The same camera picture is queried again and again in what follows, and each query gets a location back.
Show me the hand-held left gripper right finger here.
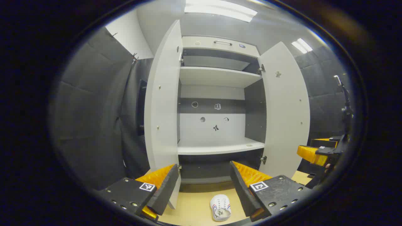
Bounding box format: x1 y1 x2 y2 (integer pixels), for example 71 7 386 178
229 161 315 222

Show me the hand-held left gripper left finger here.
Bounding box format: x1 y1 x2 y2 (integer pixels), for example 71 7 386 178
96 163 180 222

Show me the white shoe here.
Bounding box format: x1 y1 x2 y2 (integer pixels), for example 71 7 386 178
210 194 231 222

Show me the white cabinet door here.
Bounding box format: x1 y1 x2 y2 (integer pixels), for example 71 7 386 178
258 41 311 180
144 19 183 210

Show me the white shoe cabinet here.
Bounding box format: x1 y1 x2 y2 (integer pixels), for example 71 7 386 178
177 35 268 186

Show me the black backdrop cloth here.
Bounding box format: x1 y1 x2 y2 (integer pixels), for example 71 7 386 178
295 46 353 142
50 27 152 191

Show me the ceiling light panel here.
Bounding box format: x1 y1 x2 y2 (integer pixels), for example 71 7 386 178
184 0 258 23
291 38 313 54

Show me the black left door handle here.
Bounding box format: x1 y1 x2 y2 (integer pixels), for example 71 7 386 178
135 79 148 136

